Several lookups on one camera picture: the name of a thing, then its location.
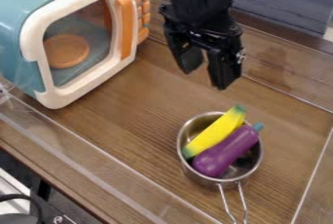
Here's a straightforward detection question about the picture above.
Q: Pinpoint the blue toy microwave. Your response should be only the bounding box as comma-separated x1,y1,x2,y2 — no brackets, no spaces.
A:
0,0,152,109

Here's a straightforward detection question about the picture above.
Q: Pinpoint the silver metal pot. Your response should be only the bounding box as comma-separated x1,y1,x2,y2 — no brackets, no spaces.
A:
177,112,263,224

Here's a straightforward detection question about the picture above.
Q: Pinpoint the clear acrylic barrier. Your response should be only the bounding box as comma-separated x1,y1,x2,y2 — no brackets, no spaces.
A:
0,85,223,224

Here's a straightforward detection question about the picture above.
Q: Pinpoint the yellow toy banana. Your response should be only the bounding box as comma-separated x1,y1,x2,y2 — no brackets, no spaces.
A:
182,104,247,159

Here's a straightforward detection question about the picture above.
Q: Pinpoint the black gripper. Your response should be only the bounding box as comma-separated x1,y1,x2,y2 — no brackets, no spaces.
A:
160,0,244,90

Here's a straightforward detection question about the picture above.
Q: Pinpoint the purple toy eggplant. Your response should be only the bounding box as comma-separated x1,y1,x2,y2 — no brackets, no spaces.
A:
192,123,264,178

